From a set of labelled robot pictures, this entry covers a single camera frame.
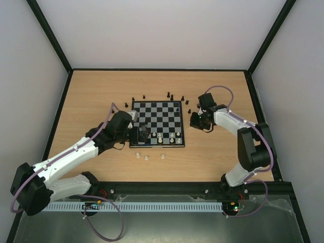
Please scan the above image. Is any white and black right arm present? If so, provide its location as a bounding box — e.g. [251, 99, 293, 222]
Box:
[190, 105, 276, 198]

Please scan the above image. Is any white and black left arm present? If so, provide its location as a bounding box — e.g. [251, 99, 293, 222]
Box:
[10, 110, 139, 216]

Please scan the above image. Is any black and silver chessboard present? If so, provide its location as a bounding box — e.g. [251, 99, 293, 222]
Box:
[129, 101, 185, 148]

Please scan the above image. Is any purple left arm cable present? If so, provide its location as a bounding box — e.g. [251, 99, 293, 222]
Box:
[9, 102, 125, 241]

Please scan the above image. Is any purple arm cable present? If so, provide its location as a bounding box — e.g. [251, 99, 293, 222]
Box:
[204, 85, 275, 219]
[9, 102, 125, 241]

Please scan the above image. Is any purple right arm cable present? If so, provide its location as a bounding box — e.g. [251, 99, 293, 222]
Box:
[204, 85, 275, 219]

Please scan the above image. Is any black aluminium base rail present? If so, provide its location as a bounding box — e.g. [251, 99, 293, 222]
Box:
[25, 181, 294, 200]

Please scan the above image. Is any light blue slotted cable duct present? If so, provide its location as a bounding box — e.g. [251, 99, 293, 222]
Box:
[43, 201, 223, 213]

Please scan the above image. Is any black enclosure frame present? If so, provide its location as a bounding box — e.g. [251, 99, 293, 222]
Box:
[5, 0, 312, 243]

